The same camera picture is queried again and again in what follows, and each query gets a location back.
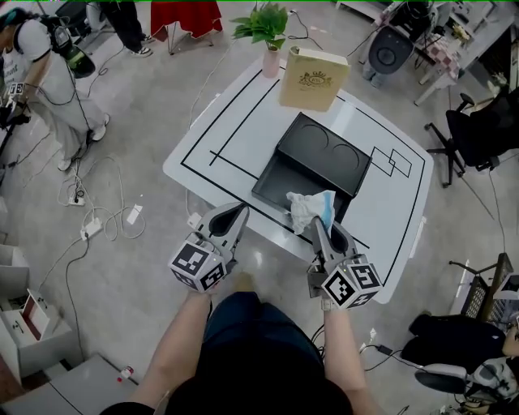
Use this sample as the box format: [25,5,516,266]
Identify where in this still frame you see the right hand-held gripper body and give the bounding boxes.
[307,251,384,311]

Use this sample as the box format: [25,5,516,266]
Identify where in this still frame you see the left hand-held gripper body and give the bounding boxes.
[168,226,239,293]

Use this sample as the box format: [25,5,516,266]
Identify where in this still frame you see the white cloth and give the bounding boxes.
[285,189,338,237]

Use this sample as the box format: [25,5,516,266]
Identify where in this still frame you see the black box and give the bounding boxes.
[251,112,373,225]

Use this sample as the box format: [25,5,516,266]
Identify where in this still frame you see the person's right forearm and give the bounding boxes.
[321,306,381,406]

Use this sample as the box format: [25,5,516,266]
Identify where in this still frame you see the person's left forearm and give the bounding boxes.
[128,289,215,407]

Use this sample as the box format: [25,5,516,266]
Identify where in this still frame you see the white cabinet with drawers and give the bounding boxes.
[0,242,75,383]

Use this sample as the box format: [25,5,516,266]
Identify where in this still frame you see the person's tan shoe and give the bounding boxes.
[234,272,255,293]

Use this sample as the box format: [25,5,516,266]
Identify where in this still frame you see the white table with black lines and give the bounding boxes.
[162,53,435,306]

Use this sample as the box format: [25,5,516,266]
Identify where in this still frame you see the person's blue jeans legs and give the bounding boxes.
[201,290,326,374]

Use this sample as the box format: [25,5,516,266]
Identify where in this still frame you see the person's black top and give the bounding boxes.
[95,351,354,415]

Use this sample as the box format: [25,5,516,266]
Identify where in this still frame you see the grey side table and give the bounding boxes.
[0,353,139,415]

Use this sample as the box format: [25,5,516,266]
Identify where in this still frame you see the black office chair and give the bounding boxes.
[424,86,519,188]

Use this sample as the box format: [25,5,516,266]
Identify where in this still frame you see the potted green plant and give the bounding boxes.
[229,1,290,79]

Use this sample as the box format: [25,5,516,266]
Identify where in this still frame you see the red cloth covered table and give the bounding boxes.
[149,0,224,56]

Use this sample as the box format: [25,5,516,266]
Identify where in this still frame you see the checked cloth covered table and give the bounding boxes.
[412,22,478,107]

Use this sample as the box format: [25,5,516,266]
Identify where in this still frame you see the white floor cable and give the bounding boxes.
[56,152,147,241]

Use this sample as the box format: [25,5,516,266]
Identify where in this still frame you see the black wire mesh chair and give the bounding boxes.
[448,252,519,326]

